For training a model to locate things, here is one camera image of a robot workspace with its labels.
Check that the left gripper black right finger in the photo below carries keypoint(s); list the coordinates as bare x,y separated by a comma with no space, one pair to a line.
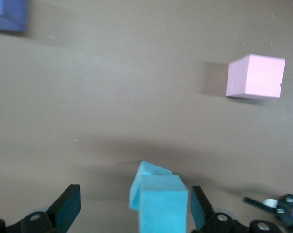
202,213

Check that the pink foam block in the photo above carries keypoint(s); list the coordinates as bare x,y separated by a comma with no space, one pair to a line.
255,77

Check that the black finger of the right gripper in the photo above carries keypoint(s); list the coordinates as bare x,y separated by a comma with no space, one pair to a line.
288,216
256,203

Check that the brown table cloth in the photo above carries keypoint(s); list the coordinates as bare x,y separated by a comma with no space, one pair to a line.
112,97

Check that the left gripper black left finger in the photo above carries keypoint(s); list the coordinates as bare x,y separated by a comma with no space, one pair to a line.
66,208

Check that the blue foam block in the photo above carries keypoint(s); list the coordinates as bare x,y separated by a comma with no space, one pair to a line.
146,168
163,211

